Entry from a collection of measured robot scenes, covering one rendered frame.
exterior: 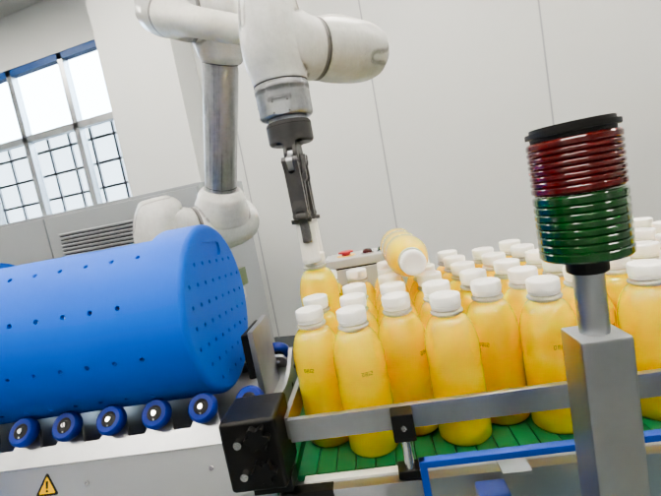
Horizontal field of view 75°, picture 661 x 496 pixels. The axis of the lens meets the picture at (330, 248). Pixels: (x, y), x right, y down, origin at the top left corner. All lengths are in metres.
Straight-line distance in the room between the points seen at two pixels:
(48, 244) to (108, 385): 2.40
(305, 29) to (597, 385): 0.61
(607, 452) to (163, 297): 0.53
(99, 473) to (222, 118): 0.92
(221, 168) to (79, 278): 0.72
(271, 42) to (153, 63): 3.11
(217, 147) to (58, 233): 1.83
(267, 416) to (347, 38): 0.60
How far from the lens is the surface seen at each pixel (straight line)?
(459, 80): 3.34
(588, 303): 0.38
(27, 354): 0.78
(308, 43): 0.75
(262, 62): 0.72
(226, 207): 1.38
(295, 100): 0.71
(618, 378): 0.39
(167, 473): 0.77
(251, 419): 0.55
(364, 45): 0.82
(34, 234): 3.16
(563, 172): 0.34
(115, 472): 0.81
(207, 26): 1.02
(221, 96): 1.31
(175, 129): 3.64
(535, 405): 0.58
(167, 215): 1.36
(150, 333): 0.66
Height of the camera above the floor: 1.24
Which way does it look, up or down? 7 degrees down
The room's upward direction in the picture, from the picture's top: 11 degrees counter-clockwise
